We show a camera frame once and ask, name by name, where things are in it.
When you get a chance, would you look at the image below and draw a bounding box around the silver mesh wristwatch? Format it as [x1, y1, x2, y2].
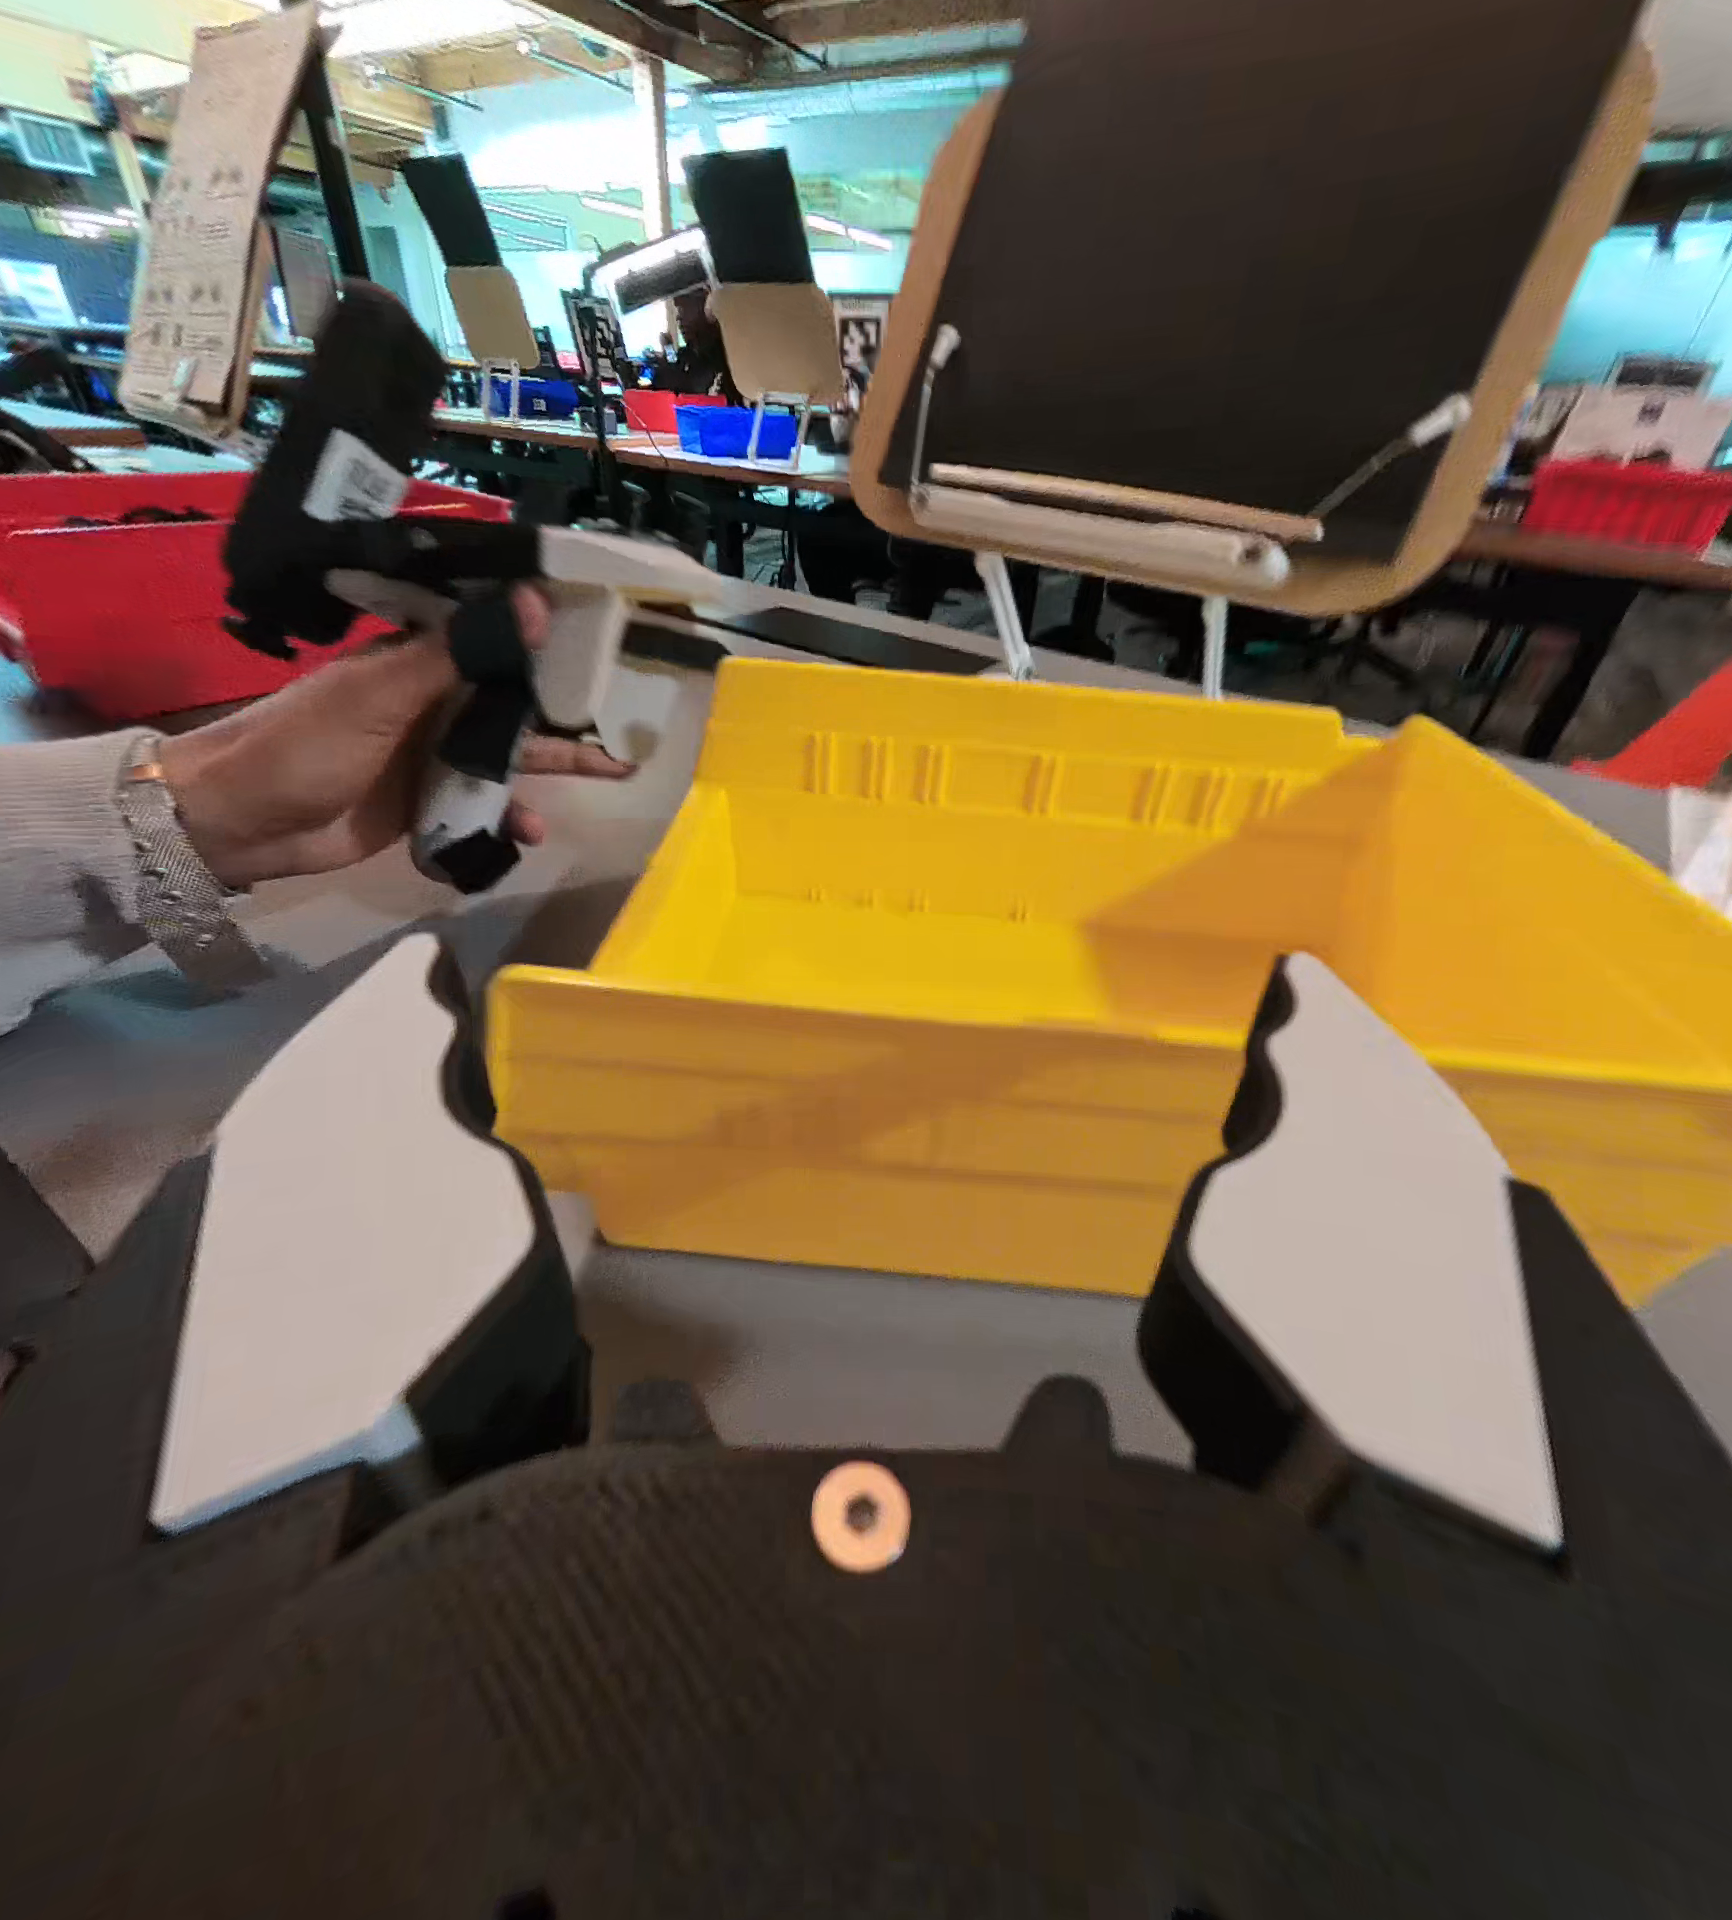
[113, 732, 277, 996]

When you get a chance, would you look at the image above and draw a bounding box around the red ribbed plastic bin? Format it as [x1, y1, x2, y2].
[1519, 456, 1732, 557]

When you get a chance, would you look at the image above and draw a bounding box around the black board on wire stand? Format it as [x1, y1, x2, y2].
[851, 43, 1661, 700]

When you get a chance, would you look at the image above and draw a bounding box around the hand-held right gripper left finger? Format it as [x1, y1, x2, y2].
[151, 930, 597, 1535]

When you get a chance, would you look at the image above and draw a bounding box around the person's left forearm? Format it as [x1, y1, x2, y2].
[0, 721, 157, 1051]

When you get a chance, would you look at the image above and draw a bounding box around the yellow plastic bin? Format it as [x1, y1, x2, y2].
[483, 654, 1732, 1310]

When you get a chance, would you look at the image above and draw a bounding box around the wooden book stand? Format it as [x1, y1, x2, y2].
[400, 150, 547, 410]
[683, 146, 851, 456]

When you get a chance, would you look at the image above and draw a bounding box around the person's left hand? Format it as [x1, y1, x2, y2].
[160, 584, 644, 891]

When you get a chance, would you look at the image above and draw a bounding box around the marker tag sign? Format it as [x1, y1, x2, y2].
[567, 291, 630, 395]
[831, 295, 893, 416]

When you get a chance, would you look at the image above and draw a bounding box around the dark wooden table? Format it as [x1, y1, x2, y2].
[1451, 515, 1732, 760]

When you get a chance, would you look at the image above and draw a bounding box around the brown cardboard sheet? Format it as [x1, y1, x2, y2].
[117, 0, 332, 438]

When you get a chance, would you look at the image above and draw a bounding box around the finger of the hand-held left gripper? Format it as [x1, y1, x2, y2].
[543, 528, 731, 619]
[603, 617, 735, 769]

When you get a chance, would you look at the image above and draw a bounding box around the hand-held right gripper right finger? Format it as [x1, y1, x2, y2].
[1138, 951, 1568, 1556]

